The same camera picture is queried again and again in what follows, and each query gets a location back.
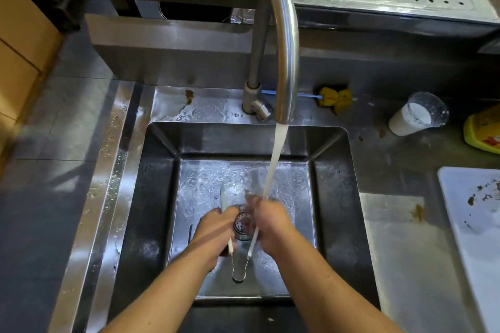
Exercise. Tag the person's right hand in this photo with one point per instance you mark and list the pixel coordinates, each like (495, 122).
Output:
(273, 227)

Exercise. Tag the person's left hand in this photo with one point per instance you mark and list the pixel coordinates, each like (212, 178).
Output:
(213, 235)

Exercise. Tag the white-tipped metal tongs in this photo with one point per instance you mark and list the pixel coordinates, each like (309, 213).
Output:
(224, 198)

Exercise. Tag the stainless steel sink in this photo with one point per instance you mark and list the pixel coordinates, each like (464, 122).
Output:
(156, 196)

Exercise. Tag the white plastic tray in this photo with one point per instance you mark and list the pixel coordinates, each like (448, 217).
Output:
(476, 227)

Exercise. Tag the person's left forearm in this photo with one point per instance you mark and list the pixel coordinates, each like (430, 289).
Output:
(164, 297)

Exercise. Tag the person's right forearm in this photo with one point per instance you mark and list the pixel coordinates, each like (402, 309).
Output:
(332, 297)

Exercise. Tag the clear cup with white liquid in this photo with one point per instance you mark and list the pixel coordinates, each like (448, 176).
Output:
(410, 118)

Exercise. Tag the curved steel faucet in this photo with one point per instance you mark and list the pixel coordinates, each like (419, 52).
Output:
(285, 51)

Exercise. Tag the yellow detergent bottle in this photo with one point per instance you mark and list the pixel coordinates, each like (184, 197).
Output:
(484, 133)

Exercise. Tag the light wooden cabinet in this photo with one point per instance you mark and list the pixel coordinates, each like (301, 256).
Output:
(19, 71)

